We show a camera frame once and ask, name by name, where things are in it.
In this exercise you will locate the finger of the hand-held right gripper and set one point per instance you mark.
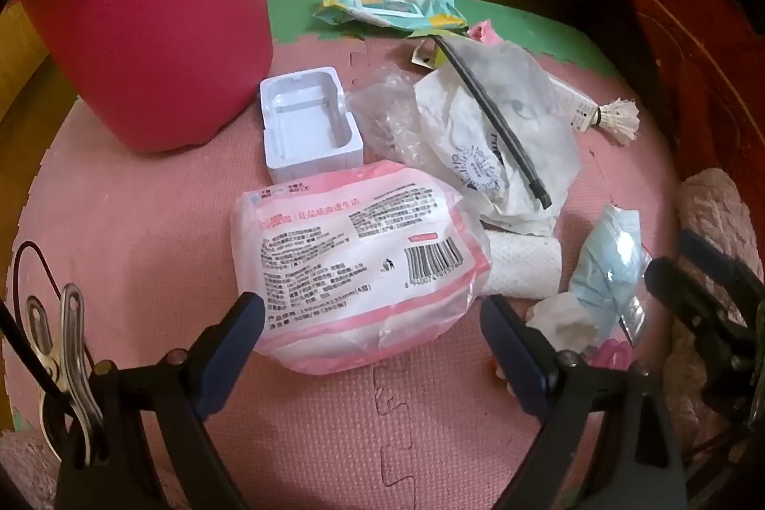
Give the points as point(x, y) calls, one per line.
point(711, 256)
point(687, 295)

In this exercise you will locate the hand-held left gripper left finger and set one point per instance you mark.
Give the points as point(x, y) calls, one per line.
point(230, 354)

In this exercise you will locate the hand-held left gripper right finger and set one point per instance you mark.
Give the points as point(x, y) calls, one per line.
point(514, 342)

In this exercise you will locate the white tissue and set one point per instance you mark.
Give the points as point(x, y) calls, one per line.
point(565, 325)

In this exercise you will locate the silver foil blister pack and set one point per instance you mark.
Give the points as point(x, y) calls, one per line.
point(634, 316)

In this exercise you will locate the blue face mask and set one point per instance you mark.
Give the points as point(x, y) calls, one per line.
point(603, 271)

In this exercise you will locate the pink tissue packet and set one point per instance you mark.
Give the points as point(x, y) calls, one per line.
point(334, 259)

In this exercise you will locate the white feather shuttlecock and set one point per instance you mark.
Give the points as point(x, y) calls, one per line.
point(618, 121)

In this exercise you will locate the white box with green end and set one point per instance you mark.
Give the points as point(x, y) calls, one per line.
point(577, 107)

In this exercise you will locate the white plastic bag blue print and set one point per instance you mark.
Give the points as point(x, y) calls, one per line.
point(454, 127)

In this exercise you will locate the white plastic tray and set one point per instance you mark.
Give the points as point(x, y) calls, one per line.
point(305, 115)

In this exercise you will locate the clear crinkled plastic bag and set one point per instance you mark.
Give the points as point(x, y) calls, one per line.
point(382, 115)

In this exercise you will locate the pink paper note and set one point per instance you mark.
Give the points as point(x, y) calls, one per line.
point(483, 33)

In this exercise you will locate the red bucket with green rim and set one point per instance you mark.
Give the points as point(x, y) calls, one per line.
point(149, 8)

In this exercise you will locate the blue yellow wet wipes packet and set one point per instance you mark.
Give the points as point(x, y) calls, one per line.
point(382, 2)

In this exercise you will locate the pink fluffy blanket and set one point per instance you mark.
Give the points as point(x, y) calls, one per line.
point(711, 199)

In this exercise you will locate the bright pink foam piece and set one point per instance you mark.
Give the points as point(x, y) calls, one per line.
point(609, 354)

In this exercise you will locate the pink foam mat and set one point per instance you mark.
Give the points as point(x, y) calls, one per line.
point(179, 223)

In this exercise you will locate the metal spring clip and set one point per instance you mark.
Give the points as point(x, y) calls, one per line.
point(72, 331)

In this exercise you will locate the red patterned bed cover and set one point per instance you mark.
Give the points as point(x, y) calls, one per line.
point(687, 38)

